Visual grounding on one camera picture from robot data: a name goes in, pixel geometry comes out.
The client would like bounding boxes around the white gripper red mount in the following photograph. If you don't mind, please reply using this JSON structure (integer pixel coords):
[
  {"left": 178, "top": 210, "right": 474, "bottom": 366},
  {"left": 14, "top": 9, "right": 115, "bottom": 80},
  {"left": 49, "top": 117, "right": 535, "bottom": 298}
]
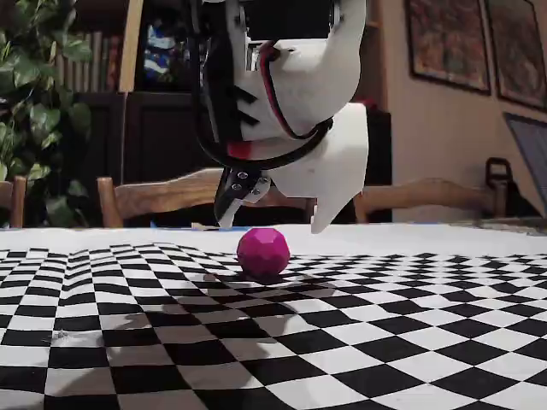
[{"left": 215, "top": 102, "right": 369, "bottom": 235}]

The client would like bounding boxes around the pink faceted ball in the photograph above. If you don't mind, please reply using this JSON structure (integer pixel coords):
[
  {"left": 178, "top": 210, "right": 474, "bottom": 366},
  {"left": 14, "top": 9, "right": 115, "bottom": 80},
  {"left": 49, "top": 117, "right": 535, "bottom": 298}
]
[{"left": 237, "top": 227, "right": 291, "bottom": 281}]

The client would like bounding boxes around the blue tape strip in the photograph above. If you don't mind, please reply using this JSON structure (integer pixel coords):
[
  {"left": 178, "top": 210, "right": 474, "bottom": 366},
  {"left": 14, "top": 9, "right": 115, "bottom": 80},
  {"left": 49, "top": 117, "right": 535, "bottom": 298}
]
[{"left": 150, "top": 222, "right": 226, "bottom": 231}]

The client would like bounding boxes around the dark wooden cabinet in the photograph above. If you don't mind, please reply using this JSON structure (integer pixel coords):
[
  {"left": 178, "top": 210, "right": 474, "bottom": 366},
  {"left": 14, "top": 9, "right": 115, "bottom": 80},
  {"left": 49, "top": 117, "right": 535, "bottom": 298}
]
[
  {"left": 72, "top": 90, "right": 127, "bottom": 227},
  {"left": 123, "top": 91, "right": 393, "bottom": 223}
]

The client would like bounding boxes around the black white checkered mat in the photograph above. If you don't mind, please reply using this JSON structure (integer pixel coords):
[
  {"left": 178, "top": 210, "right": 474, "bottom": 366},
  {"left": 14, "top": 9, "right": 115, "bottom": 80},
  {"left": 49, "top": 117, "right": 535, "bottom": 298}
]
[{"left": 0, "top": 221, "right": 547, "bottom": 410}]

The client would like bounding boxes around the starry night painting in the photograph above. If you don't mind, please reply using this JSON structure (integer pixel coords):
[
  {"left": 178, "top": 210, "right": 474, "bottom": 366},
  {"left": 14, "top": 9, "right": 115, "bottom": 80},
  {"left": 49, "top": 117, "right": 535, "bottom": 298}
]
[{"left": 143, "top": 23, "right": 202, "bottom": 93}]

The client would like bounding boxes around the row of old books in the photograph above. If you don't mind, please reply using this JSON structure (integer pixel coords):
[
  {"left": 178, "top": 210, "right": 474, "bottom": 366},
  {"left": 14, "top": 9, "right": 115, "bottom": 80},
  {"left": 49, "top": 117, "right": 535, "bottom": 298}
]
[{"left": 53, "top": 32, "right": 121, "bottom": 91}]

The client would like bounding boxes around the green leafy houseplant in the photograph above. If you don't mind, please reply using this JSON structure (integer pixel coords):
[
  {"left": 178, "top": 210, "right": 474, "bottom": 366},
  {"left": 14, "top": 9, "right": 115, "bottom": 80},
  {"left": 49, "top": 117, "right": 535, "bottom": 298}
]
[{"left": 0, "top": 0, "right": 93, "bottom": 227}]

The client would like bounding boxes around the black camera cable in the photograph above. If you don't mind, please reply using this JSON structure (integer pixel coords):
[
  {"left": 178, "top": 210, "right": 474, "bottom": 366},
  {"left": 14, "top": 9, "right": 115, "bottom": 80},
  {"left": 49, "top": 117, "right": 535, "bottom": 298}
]
[{"left": 190, "top": 0, "right": 337, "bottom": 172}]

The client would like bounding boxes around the red white servo cable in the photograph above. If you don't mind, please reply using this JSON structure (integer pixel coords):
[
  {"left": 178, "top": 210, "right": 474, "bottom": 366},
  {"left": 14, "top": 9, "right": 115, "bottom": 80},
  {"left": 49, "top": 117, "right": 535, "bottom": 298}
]
[{"left": 256, "top": 40, "right": 337, "bottom": 142}]

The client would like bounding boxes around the framed wall picture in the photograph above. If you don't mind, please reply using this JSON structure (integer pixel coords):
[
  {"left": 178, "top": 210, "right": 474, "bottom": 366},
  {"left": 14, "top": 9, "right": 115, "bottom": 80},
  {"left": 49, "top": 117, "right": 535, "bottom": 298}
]
[
  {"left": 485, "top": 0, "right": 547, "bottom": 108},
  {"left": 404, "top": 0, "right": 491, "bottom": 96}
]

